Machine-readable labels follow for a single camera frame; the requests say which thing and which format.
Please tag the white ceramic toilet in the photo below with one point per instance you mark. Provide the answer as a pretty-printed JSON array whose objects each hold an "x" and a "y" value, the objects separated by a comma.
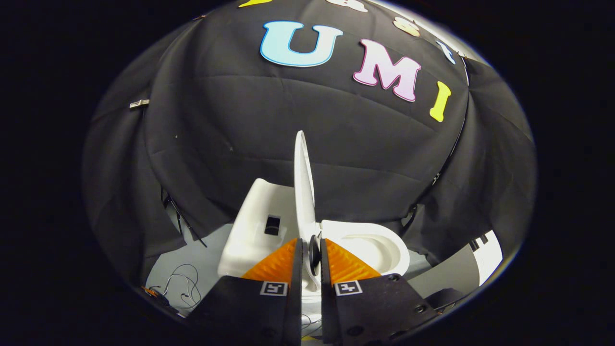
[{"x": 250, "y": 230}]

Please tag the silver metal clip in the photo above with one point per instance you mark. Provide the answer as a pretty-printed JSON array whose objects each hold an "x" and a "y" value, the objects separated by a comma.
[{"x": 139, "y": 103}]

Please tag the white toilet lid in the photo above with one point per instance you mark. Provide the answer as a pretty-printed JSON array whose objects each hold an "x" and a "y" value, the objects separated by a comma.
[{"x": 302, "y": 192}]

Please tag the white toilet seat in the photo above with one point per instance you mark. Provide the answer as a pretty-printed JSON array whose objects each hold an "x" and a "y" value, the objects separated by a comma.
[{"x": 336, "y": 228}]

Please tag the black metal stand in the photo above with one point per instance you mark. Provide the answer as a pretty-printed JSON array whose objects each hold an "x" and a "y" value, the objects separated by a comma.
[{"x": 185, "y": 221}]

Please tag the black backdrop cloth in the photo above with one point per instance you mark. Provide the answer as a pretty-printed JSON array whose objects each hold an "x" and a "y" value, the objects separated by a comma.
[{"x": 240, "y": 120}]

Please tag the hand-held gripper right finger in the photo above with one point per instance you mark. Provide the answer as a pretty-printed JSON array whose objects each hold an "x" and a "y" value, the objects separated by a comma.
[{"x": 325, "y": 269}]

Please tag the black round knob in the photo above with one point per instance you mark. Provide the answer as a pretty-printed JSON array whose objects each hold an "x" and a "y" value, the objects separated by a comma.
[{"x": 314, "y": 253}]

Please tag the black white striped board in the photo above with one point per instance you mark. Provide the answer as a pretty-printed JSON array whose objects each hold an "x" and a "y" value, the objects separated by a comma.
[{"x": 487, "y": 254}]

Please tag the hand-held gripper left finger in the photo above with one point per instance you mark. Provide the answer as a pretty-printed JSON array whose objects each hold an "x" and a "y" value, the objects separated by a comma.
[{"x": 299, "y": 269}]

